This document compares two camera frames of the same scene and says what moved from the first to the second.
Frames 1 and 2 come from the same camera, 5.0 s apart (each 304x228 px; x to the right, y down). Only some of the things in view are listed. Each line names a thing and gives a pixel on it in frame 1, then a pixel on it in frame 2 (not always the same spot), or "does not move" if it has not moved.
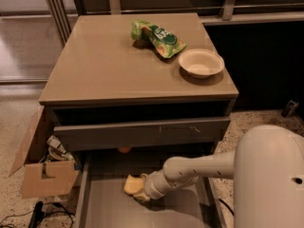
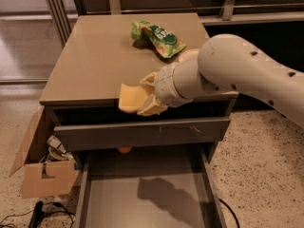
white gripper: (150, 184) to (163, 84)
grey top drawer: (142, 134) does not move
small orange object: (123, 149) does not move
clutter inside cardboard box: (56, 150) does not move
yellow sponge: (133, 185) to (131, 98)
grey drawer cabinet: (107, 92) does not move
